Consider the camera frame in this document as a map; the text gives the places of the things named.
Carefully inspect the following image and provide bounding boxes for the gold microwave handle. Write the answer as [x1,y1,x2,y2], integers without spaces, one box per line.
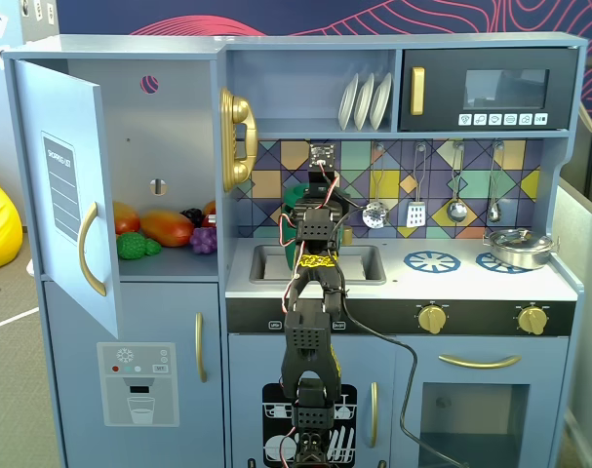
[411,65,426,117]

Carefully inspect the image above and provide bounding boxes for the gold stove knob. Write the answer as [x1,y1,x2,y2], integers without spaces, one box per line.
[417,303,449,335]
[517,305,551,336]

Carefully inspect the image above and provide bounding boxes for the black toy microwave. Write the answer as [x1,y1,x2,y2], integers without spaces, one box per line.
[397,47,581,134]

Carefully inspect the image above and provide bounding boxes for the blue toy play kitchen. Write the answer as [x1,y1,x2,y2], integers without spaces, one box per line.
[0,31,590,468]

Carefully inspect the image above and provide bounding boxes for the gold dishwasher door handle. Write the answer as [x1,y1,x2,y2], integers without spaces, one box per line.
[369,380,379,449]

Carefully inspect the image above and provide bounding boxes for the gold freezer door handle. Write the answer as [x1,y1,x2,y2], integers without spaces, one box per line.
[194,312,209,384]

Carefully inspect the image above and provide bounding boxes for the gold fridge door handle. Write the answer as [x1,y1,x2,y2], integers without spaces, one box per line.
[77,201,108,297]

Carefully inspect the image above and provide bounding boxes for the gold oven door handle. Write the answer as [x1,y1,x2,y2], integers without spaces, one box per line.
[438,353,523,370]

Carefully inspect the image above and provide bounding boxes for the steel ladle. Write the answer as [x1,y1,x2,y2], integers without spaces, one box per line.
[446,140,468,223]

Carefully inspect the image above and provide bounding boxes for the green toy grapes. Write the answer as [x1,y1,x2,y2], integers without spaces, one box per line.
[115,231,164,261]

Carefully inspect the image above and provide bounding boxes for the purple toy grapes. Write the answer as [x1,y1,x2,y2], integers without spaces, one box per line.
[189,226,218,255]

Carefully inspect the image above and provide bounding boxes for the red orange toy peach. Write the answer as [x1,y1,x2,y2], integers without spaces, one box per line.
[112,200,142,236]

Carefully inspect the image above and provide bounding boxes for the grey toy plate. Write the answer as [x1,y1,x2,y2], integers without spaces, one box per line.
[337,72,361,132]
[369,72,394,132]
[353,72,376,132]

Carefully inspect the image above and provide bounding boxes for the blue fridge door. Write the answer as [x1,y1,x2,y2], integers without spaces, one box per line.
[11,57,122,340]

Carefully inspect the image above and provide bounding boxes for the steel slotted spatula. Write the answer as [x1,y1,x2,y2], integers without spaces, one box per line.
[405,141,428,229]

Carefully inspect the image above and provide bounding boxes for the black power cable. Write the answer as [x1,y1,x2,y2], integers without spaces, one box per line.
[341,290,460,468]

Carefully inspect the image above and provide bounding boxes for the red white servo wires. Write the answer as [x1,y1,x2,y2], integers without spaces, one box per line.
[277,163,370,468]

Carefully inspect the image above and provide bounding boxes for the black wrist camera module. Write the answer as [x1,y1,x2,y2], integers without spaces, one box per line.
[308,141,337,171]

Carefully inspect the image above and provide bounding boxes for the steel skimmer spoon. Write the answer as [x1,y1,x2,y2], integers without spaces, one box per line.
[362,141,390,229]

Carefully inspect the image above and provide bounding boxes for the gold toy telephone handset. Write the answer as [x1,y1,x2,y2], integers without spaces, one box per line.
[219,87,259,193]

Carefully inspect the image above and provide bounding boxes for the green recipient pot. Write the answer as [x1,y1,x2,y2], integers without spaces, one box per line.
[281,183,310,272]

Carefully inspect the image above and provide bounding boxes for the grey toy sink basin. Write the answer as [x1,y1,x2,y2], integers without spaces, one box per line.
[248,243,389,287]

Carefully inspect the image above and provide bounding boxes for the orange toy mango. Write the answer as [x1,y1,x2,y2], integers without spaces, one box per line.
[139,209,196,250]

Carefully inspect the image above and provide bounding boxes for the steel pot with lid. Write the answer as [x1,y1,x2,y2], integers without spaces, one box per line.
[482,227,561,271]

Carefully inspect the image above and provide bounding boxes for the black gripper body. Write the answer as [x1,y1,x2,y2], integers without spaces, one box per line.
[295,167,355,212]

